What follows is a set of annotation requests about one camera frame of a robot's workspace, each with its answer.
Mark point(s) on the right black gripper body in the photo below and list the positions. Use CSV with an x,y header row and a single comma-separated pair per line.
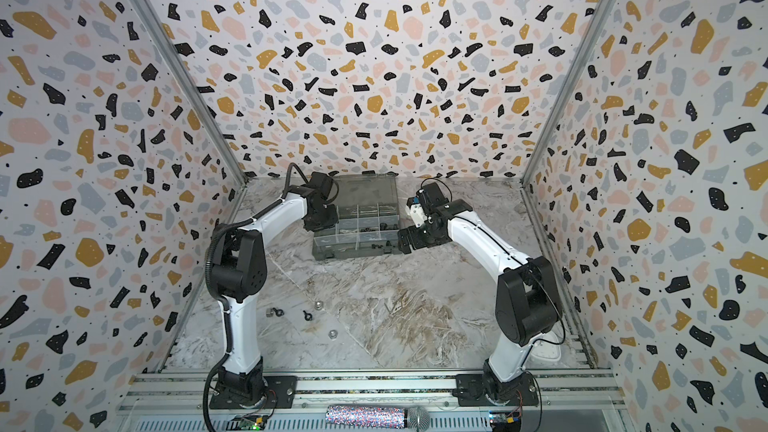
x,y
411,237

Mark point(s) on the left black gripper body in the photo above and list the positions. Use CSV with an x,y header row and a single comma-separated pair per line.
x,y
328,218

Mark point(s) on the clear plastic compartment organizer box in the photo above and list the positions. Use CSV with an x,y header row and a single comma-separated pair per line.
x,y
368,219

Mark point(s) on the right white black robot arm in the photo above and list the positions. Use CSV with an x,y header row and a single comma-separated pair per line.
x,y
527,309

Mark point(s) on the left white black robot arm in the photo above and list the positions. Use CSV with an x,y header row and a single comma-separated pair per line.
x,y
236,271

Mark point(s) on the white square clock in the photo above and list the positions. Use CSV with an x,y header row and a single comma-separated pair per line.
x,y
546,352

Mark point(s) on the glitter handheld microphone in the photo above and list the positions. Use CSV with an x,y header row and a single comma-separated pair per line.
x,y
384,417

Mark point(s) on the left corner aluminium post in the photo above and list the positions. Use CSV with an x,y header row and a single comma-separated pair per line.
x,y
168,52

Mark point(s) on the corner aluminium post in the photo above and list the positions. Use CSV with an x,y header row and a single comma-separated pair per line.
x,y
582,56
168,52

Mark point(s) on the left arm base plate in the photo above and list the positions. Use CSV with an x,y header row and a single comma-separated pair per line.
x,y
255,392

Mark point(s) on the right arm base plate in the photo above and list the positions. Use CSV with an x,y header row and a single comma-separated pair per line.
x,y
485,390

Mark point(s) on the aluminium front rail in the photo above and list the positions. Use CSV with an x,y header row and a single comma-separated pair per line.
x,y
429,400

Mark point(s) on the right corner aluminium post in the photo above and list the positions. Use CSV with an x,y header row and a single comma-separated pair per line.
x,y
582,56

